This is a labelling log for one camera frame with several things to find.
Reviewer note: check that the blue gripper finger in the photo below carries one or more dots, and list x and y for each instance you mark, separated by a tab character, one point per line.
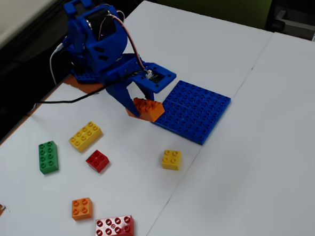
123	98
145	93

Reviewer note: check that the orange 2x4 toy brick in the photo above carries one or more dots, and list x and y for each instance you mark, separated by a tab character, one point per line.
151	110

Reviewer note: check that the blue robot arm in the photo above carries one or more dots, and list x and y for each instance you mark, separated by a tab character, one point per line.
83	34

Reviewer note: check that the blue 8x8 stud baseplate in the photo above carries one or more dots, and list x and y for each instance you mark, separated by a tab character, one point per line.
194	113

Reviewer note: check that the yellow 2x4 toy brick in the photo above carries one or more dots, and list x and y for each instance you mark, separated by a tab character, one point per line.
85	137

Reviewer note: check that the red 2x2 toy brick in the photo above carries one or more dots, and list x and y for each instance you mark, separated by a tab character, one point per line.
97	161

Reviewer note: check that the yellow 2x2 toy brick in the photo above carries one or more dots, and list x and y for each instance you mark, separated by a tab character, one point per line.
171	160

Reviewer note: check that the green 2x4 toy brick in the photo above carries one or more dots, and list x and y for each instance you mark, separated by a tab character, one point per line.
48	158

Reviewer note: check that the large green office chair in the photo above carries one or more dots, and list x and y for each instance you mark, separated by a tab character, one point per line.
220	4

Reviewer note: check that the orange 2x2 toy brick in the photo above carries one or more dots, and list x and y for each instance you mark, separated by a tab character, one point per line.
82	209

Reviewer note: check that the white side desk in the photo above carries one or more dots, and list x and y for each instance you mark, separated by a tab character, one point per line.
7	20

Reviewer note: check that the red 2x4 toy brick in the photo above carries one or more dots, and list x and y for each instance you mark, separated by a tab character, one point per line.
114	229

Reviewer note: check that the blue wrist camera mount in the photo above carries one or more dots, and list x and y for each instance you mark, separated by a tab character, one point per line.
163	78

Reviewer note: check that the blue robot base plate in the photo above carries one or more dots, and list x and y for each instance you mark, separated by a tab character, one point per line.
84	77

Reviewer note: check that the grey metal chair frame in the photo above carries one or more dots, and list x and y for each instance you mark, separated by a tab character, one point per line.
296	24

